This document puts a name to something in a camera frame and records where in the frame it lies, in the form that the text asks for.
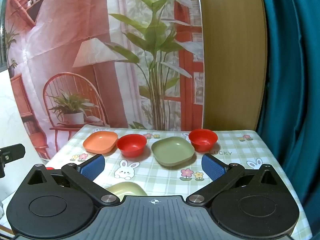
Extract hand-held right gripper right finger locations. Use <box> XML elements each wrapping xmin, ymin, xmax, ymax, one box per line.
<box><xmin>187</xmin><ymin>153</ymin><xmax>288</xmax><ymax>204</ymax></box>

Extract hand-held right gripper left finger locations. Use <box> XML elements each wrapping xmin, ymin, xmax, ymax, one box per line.
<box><xmin>22</xmin><ymin>154</ymin><xmax>121</xmax><ymax>205</ymax></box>

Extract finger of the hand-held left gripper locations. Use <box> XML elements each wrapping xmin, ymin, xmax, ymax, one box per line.
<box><xmin>0</xmin><ymin>144</ymin><xmax>26</xmax><ymax>178</ymax></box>

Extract orange plate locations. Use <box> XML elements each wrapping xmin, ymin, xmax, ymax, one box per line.
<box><xmin>83</xmin><ymin>131</ymin><xmax>118</xmax><ymax>154</ymax></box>

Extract red bowl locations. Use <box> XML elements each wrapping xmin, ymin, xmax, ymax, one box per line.
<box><xmin>188</xmin><ymin>129</ymin><xmax>218</xmax><ymax>152</ymax></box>
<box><xmin>116</xmin><ymin>134</ymin><xmax>147</xmax><ymax>157</ymax></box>

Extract pale yellow plate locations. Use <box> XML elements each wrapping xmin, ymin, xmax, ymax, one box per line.
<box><xmin>105</xmin><ymin>182</ymin><xmax>148</xmax><ymax>200</ymax></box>

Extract green plate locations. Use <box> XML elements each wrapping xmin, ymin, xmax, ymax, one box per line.
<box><xmin>151</xmin><ymin>137</ymin><xmax>195</xmax><ymax>167</ymax></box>

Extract checked rabbit print tablecloth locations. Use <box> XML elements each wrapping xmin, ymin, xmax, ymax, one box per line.
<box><xmin>46</xmin><ymin>124</ymin><xmax>313</xmax><ymax>240</ymax></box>

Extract wooden board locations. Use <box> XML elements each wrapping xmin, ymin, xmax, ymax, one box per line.
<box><xmin>197</xmin><ymin>0</ymin><xmax>268</xmax><ymax>132</ymax></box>

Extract teal curtain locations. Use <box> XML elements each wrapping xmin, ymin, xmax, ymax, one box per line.
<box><xmin>257</xmin><ymin>0</ymin><xmax>320</xmax><ymax>240</ymax></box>

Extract printed room scene backdrop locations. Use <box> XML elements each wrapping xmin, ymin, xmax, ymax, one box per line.
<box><xmin>5</xmin><ymin>0</ymin><xmax>205</xmax><ymax>160</ymax></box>

